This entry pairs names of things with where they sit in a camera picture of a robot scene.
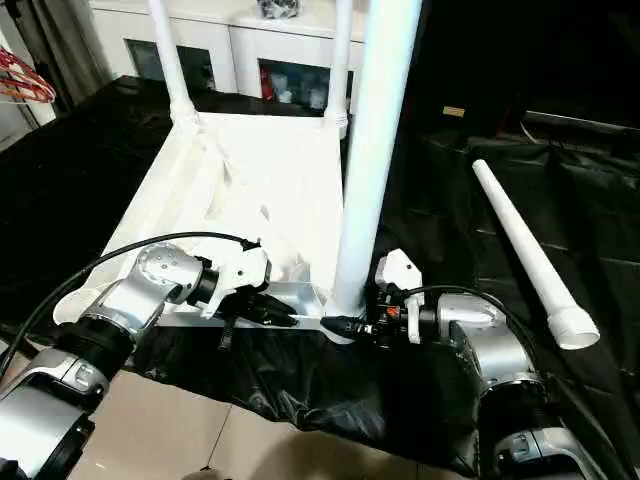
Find white side shelf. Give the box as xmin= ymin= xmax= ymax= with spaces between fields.
xmin=0 ymin=24 xmax=58 ymax=152

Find white glass door cabinet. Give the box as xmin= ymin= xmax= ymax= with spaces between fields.
xmin=88 ymin=0 xmax=372 ymax=117

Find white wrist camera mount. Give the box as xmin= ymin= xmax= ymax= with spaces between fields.
xmin=198 ymin=243 xmax=275 ymax=320
xmin=373 ymin=247 xmax=427 ymax=345

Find grey curtain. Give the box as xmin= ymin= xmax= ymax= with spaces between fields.
xmin=29 ymin=0 xmax=115 ymax=107

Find white plastic table top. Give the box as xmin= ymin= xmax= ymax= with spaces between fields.
xmin=51 ymin=111 xmax=372 ymax=347

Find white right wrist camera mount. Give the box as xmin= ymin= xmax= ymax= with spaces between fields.
xmin=373 ymin=247 xmax=427 ymax=345

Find dark patterned object on cabinet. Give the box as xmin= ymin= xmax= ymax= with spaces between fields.
xmin=256 ymin=0 xmax=302 ymax=22

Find red clothes hangers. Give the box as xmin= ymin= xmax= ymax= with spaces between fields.
xmin=0 ymin=45 xmax=58 ymax=105

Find white plastic table leg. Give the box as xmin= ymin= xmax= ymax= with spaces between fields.
xmin=328 ymin=0 xmax=425 ymax=315
xmin=323 ymin=0 xmax=355 ymax=137
xmin=471 ymin=158 xmax=601 ymax=351
xmin=146 ymin=0 xmax=200 ymax=132

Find black work surface mat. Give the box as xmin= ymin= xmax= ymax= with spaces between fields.
xmin=0 ymin=74 xmax=640 ymax=480

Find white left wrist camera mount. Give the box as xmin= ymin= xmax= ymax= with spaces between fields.
xmin=198 ymin=243 xmax=275 ymax=320

